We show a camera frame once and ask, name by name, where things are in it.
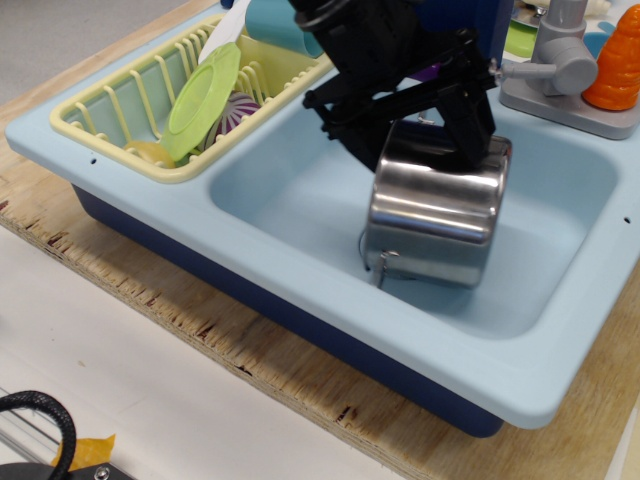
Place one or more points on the green plastic dish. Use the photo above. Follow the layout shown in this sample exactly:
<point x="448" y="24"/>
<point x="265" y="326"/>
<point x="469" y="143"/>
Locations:
<point x="520" y="39"/>

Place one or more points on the white plastic utensil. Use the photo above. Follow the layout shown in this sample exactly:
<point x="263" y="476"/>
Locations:
<point x="227" y="30"/>

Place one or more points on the green plastic plate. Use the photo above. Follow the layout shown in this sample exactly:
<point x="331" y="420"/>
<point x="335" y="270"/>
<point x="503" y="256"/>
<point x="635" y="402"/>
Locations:
<point x="201" y="101"/>

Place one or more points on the teal plastic cup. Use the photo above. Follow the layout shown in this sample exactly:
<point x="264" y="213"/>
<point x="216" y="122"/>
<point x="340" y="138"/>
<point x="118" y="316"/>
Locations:
<point x="273" y="22"/>

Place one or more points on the yellow plastic dish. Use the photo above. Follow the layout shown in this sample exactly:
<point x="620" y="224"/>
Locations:
<point x="151" y="152"/>

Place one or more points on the wooden board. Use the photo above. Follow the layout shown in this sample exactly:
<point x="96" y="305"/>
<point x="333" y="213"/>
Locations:
<point x="196" y="386"/>

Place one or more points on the pale yellow dish rack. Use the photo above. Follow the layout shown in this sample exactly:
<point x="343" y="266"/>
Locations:
<point x="134" y="102"/>

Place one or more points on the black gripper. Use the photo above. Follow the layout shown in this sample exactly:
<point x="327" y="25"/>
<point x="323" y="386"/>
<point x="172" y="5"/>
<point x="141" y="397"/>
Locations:
<point x="373" y="45"/>

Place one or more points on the yellow tape piece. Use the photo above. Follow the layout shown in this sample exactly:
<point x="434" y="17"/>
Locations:
<point x="92" y="452"/>

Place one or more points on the orange toy carrot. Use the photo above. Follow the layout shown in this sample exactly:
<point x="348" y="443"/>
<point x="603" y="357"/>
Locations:
<point x="616" y="87"/>

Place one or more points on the light blue toy sink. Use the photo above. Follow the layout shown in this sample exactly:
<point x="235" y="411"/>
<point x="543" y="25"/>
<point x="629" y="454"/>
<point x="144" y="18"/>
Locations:
<point x="276" y="223"/>

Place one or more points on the purple white striped ball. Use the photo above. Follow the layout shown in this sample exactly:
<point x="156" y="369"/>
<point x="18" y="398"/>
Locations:
<point x="239" y="105"/>

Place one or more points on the stainless steel pot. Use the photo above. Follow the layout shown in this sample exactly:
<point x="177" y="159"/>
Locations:
<point x="430" y="217"/>

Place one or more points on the purple toy eggplant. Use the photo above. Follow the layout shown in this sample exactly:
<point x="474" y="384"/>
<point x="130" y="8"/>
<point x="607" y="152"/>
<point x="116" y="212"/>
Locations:
<point x="425" y="73"/>

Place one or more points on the grey toy faucet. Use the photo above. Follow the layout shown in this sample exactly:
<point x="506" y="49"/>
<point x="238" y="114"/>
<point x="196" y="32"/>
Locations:
<point x="551" y="84"/>

